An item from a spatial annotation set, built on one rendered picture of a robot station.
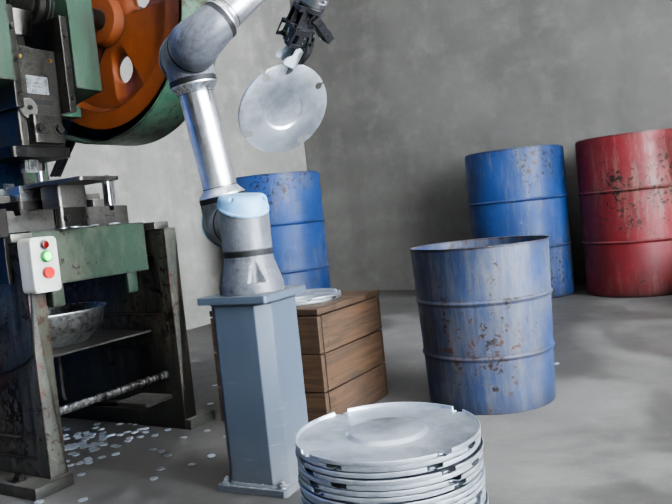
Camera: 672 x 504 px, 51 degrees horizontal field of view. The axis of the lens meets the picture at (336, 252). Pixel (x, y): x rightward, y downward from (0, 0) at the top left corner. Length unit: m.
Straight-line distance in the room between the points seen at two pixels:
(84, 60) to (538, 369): 1.62
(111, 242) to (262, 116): 0.57
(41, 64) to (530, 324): 1.59
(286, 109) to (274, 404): 0.94
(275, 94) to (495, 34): 3.01
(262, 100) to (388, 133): 3.14
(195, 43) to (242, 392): 0.79
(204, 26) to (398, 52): 3.63
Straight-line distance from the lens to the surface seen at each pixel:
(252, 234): 1.58
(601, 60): 4.75
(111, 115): 2.49
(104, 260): 2.09
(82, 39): 2.32
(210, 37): 1.65
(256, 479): 1.67
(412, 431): 1.11
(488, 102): 4.90
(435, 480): 1.02
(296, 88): 2.12
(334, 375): 2.04
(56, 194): 2.09
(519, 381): 2.06
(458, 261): 1.98
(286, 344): 1.61
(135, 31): 2.48
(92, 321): 2.17
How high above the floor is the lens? 0.61
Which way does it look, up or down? 3 degrees down
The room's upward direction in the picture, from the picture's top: 6 degrees counter-clockwise
